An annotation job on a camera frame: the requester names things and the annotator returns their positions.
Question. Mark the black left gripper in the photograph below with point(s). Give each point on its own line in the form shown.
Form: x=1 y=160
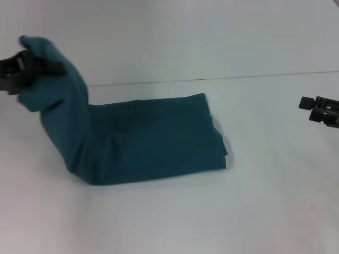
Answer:
x=14 y=71

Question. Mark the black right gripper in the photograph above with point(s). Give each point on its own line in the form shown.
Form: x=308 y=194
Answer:
x=329 y=111

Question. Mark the teal T-shirt with FREE! print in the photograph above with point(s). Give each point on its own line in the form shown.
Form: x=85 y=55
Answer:
x=145 y=137

